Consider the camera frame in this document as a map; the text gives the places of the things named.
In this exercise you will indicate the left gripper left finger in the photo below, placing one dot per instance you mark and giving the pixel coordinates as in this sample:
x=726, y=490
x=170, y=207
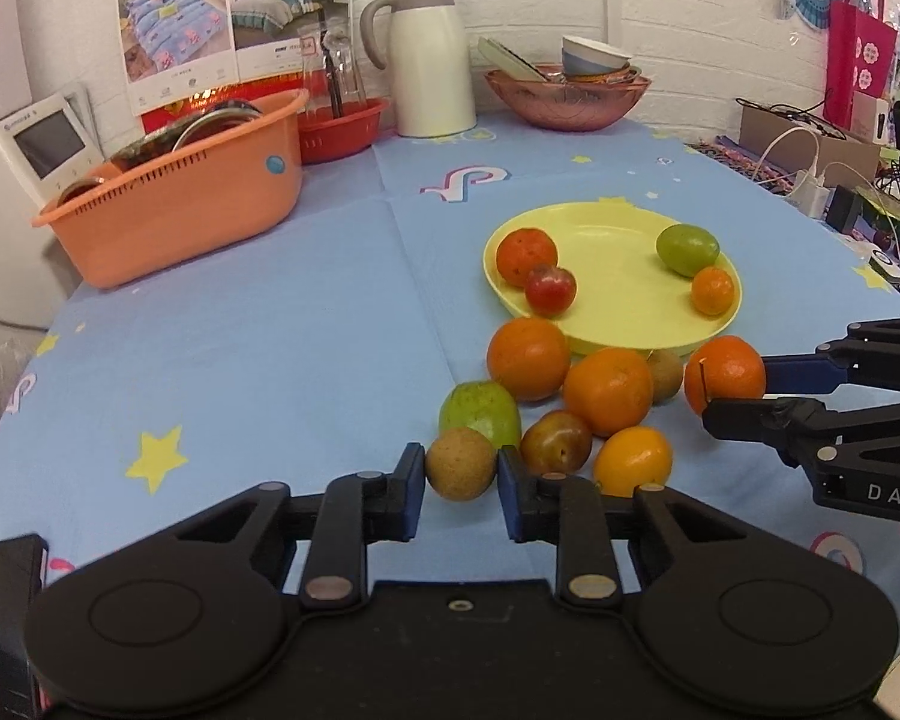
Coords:
x=355, y=512

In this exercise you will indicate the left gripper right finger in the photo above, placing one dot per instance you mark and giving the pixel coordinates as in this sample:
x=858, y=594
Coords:
x=567, y=512

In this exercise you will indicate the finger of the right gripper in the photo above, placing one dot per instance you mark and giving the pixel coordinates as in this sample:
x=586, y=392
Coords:
x=790, y=426
x=812, y=374

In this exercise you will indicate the orange with stem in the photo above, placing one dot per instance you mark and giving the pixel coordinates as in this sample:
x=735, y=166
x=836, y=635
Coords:
x=724, y=368

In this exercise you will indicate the brown longan fruit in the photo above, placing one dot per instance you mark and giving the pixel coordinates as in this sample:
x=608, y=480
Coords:
x=461, y=464

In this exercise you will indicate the small mandarin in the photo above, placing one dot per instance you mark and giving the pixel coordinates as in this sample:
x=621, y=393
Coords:
x=713, y=291

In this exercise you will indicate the light green apple fruit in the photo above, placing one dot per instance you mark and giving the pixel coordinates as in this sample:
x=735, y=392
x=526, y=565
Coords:
x=487, y=408

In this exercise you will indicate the dark red plum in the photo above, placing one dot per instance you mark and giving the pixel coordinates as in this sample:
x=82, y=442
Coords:
x=559, y=442

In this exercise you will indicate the yellow orange kumquat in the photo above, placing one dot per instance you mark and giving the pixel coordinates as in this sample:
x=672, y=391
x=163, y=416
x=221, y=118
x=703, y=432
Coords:
x=634, y=456

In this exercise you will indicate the large orange front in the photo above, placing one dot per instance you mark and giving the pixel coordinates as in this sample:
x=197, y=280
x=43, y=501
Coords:
x=610, y=390

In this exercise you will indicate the large orange near plate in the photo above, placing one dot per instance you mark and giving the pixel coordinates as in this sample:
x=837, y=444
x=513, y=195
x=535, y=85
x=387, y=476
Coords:
x=529, y=357

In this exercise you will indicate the yellow plastic plate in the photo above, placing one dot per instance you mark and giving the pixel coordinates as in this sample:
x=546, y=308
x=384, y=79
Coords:
x=626, y=297

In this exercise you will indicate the red cherry tomato fruit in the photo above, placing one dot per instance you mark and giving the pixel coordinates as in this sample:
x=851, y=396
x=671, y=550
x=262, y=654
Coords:
x=550, y=290

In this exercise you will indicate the cardboard box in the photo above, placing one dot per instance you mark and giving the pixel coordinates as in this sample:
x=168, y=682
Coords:
x=794, y=139

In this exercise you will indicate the small orange in plate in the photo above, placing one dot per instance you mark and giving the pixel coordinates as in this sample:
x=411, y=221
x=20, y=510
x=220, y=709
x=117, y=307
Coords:
x=521, y=251

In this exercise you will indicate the red gift bag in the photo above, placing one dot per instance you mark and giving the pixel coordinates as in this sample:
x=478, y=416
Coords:
x=860, y=56

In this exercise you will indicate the orange plastic basket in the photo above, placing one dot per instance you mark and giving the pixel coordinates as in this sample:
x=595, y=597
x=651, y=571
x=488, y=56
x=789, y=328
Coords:
x=202, y=197

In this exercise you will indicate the red plastic basket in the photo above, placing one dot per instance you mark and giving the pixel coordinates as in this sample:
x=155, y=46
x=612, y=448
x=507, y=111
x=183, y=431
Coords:
x=326, y=138

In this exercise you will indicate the pink glass bowl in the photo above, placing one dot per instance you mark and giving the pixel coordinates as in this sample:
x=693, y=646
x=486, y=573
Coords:
x=568, y=106

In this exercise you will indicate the white ceramic bowl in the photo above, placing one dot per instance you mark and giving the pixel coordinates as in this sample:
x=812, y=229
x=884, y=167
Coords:
x=582, y=56

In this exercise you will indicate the white appliance with screen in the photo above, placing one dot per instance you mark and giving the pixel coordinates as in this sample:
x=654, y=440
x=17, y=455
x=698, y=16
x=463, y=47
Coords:
x=44, y=148

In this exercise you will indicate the metal plate in basket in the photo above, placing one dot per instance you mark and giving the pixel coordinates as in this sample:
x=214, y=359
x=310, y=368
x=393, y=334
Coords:
x=219, y=119

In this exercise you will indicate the glass cup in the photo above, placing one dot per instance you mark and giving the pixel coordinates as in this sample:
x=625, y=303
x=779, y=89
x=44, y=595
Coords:
x=329, y=70

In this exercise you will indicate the green rimmed plate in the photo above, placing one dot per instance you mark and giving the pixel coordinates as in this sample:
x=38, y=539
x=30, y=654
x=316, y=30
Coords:
x=505, y=60

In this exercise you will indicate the white thermos jug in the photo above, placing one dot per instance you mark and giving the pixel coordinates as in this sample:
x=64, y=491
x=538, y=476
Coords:
x=422, y=47

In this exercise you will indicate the bedding poster calendar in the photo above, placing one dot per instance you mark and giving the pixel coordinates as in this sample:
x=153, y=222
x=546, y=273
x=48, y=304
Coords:
x=174, y=50

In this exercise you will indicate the white charger with cable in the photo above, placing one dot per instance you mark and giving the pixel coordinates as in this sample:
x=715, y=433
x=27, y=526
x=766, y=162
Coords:
x=809, y=194

